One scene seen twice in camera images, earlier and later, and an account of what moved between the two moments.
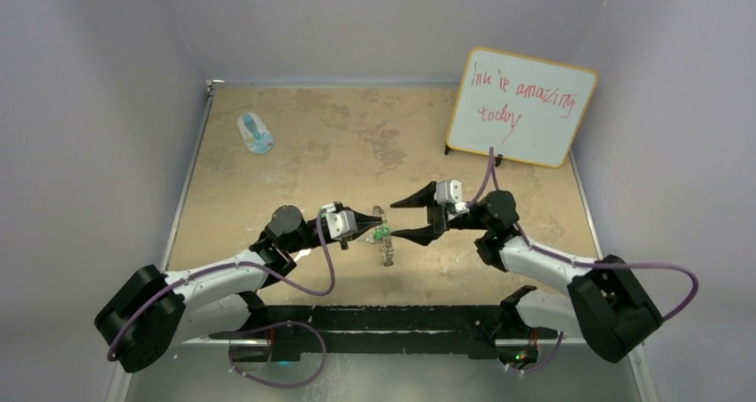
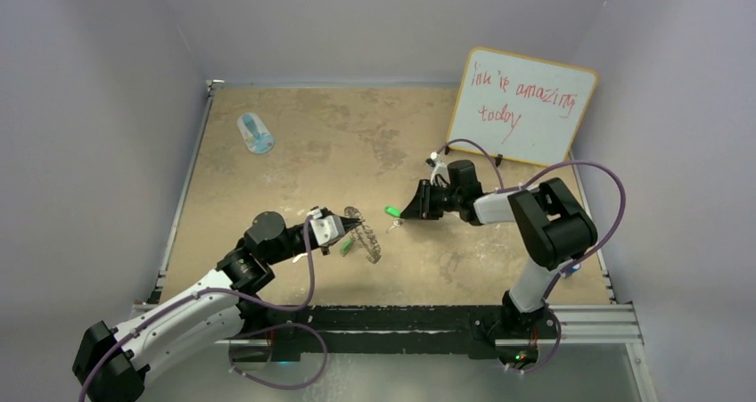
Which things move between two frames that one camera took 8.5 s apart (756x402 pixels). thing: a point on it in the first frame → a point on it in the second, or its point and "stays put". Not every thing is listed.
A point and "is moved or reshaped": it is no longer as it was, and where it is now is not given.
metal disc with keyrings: (382, 234) → (365, 236)
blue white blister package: (257, 137) stays put
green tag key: (381, 233) is moved or reshaped
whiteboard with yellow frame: (526, 109) stays put
